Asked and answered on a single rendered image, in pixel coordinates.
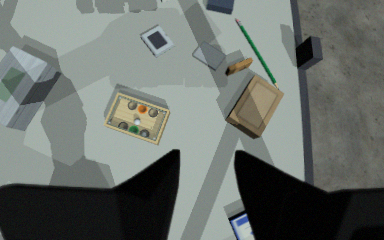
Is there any brown wooden box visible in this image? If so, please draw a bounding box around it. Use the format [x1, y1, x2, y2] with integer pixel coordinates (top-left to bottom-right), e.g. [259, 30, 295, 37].
[225, 75, 284, 139]

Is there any wooden ball-in-hole puzzle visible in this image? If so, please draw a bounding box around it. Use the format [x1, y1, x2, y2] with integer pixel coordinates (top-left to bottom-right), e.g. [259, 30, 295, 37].
[103, 93, 170, 145]

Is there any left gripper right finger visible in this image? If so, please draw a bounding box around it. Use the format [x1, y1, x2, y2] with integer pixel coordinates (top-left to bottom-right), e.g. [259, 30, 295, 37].
[234, 150, 384, 240]

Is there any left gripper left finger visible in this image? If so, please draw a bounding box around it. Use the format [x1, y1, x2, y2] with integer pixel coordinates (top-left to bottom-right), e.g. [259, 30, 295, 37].
[0, 149, 180, 240]

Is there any green pencil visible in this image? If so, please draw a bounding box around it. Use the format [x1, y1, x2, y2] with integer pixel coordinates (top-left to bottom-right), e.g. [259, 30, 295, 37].
[236, 19, 278, 87]

